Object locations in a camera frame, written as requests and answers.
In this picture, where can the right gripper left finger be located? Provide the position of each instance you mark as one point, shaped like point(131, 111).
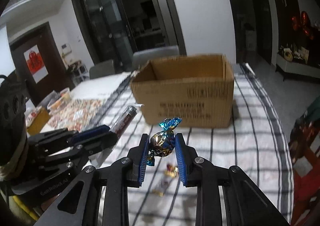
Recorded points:
point(138, 161)

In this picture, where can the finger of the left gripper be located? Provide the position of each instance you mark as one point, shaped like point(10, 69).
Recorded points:
point(88, 134)
point(95, 145)

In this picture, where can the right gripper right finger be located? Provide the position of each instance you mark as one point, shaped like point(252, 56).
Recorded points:
point(185, 155)

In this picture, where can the blue gold foil candy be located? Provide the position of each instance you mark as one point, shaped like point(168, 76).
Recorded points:
point(162, 143)

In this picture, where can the brown cardboard box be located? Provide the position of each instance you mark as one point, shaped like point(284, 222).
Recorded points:
point(198, 89)

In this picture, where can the red gold foil candy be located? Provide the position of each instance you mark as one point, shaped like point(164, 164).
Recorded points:
point(169, 174)

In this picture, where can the patterned floral table mat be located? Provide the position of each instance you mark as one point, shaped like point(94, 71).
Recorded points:
point(77, 114)

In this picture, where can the clear plastic food container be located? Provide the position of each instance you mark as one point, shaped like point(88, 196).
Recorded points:
point(56, 101)

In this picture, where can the small brown box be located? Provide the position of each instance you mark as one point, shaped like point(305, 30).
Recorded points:
point(36, 121)

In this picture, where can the grey dining chair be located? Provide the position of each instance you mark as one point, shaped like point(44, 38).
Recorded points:
point(102, 69)
point(142, 57)

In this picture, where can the plaid table cloth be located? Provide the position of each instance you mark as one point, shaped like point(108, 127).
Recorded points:
point(254, 141)

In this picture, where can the red poster on door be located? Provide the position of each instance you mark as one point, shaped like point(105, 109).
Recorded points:
point(35, 64)

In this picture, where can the red stool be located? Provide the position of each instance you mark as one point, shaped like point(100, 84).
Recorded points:
point(304, 153)

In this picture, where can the glass sliding door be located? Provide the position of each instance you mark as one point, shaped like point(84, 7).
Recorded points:
point(116, 30)

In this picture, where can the green cloth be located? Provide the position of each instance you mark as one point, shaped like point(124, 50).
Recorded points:
point(312, 113)

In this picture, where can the white low cabinet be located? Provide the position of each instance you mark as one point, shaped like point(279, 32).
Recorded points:
point(296, 71)

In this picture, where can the red balloon decoration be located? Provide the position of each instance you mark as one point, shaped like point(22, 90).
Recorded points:
point(302, 23)

